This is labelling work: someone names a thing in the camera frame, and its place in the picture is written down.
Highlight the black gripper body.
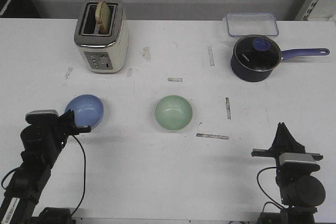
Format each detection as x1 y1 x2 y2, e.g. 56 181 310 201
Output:
47 122 91 145
251 148 323 174

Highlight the blue bowl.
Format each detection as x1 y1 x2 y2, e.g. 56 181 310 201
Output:
65 94 104 129

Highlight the green bowl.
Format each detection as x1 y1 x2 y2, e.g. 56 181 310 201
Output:
154 95 193 131

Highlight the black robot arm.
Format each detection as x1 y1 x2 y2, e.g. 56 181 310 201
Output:
1 110 91 223
251 122 326 223

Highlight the cream and chrome toaster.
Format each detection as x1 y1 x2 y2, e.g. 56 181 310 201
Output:
74 0 129 74

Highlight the dark blue saucepan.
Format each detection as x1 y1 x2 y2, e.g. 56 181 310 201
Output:
230 35 330 82

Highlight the glass pot lid blue knob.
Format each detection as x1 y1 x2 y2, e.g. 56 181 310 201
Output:
233 35 281 72

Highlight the slice of toast bread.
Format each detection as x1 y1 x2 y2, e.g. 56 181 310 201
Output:
95 2 112 34

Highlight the clear plastic food container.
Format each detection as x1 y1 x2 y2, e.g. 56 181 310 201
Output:
222 13 279 37

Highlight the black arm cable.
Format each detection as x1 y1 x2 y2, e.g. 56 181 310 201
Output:
70 134 87 216
256 166 281 210

